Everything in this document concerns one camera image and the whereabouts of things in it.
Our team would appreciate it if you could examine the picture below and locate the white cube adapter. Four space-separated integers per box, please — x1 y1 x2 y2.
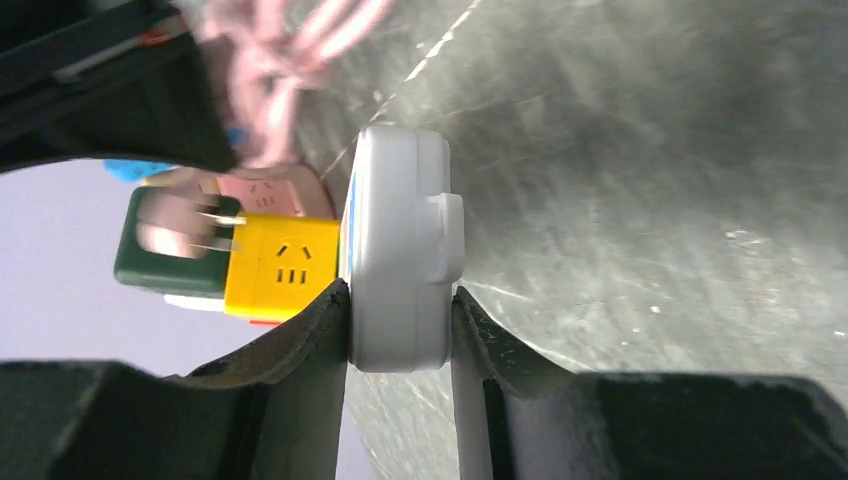
163 294 224 312

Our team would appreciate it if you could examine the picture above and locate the white power strip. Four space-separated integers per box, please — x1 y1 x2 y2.
339 125 465 373

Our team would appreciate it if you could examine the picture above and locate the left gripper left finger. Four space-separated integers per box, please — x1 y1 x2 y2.
1 281 350 479

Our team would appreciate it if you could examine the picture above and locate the light blue cube adapter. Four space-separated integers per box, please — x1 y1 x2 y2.
102 159 174 183

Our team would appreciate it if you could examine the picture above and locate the pink cable with plug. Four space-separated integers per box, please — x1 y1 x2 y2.
135 0 399 260

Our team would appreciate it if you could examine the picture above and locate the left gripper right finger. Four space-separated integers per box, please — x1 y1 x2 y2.
451 289 847 479

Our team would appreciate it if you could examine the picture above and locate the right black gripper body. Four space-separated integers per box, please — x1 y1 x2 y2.
1 1 237 172

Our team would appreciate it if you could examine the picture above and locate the green cube adapter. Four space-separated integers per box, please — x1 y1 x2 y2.
113 186 230 299

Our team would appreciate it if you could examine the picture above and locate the pink power strip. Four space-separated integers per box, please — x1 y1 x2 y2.
217 165 336 219

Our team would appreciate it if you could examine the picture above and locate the yellow cube adapter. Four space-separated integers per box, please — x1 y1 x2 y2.
223 212 340 323

